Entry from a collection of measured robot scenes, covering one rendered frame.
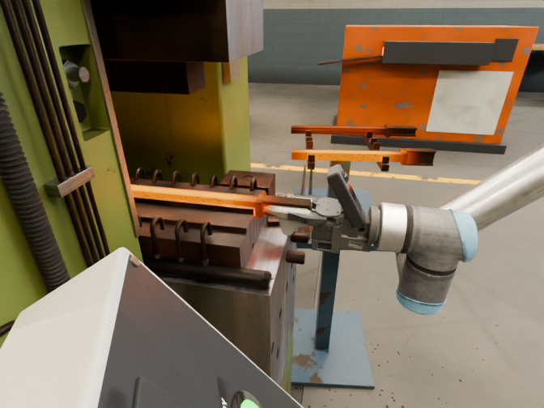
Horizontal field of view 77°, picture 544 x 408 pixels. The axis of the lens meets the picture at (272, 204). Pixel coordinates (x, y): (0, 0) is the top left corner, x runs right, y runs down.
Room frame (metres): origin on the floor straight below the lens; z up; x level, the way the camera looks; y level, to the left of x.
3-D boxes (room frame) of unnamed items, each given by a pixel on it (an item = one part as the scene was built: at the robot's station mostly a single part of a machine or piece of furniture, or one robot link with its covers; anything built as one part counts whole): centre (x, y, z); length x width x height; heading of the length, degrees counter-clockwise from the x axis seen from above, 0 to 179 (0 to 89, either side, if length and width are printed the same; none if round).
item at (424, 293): (0.53, -0.31, 0.86); 0.12 x 0.09 x 0.12; 168
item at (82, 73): (0.40, 0.22, 1.25); 0.03 x 0.03 x 0.07; 79
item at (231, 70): (0.90, 0.10, 1.27); 0.09 x 0.02 x 0.17; 169
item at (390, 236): (0.54, -0.22, 0.98); 0.10 x 0.05 x 0.09; 169
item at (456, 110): (4.19, -1.63, 0.63); 2.10 x 1.12 x 1.25; 78
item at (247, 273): (0.48, 0.20, 0.93); 0.40 x 0.03 x 0.03; 79
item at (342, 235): (0.56, -0.14, 0.97); 0.12 x 0.08 x 0.09; 79
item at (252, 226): (0.61, 0.24, 0.96); 0.42 x 0.20 x 0.09; 79
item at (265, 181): (0.75, 0.06, 0.95); 0.12 x 0.09 x 0.07; 79
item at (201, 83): (0.64, 0.27, 1.24); 0.30 x 0.07 x 0.06; 79
